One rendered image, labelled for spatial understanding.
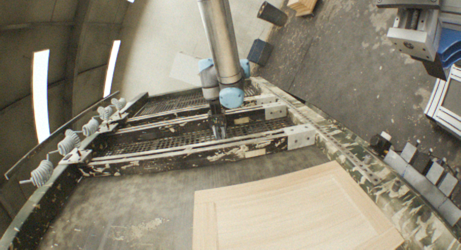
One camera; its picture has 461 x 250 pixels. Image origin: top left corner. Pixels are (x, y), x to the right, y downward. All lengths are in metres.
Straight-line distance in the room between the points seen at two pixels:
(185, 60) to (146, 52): 1.99
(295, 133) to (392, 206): 0.44
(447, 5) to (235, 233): 0.83
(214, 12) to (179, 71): 3.71
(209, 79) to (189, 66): 3.40
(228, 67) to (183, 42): 4.99
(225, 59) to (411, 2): 0.53
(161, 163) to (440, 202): 0.96
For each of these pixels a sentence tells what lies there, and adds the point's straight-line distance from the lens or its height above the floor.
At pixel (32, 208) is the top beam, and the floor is 1.88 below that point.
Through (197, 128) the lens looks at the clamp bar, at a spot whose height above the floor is 1.32.
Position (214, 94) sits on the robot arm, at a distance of 0.69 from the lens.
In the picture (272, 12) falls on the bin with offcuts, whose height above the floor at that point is 0.39.
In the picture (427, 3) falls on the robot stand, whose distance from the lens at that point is 0.55.
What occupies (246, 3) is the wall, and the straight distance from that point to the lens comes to 5.62.
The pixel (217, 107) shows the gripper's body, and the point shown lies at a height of 1.30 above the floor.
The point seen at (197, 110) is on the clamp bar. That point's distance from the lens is 1.12.
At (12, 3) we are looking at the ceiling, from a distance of 3.26.
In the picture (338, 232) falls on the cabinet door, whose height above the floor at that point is 1.01.
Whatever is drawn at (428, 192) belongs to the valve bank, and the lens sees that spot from 0.68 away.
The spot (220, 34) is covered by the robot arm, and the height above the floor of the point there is 1.39.
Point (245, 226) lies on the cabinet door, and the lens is 0.47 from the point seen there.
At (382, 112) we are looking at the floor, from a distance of 1.69.
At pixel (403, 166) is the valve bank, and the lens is 0.71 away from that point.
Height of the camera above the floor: 1.41
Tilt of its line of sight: 14 degrees down
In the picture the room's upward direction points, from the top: 71 degrees counter-clockwise
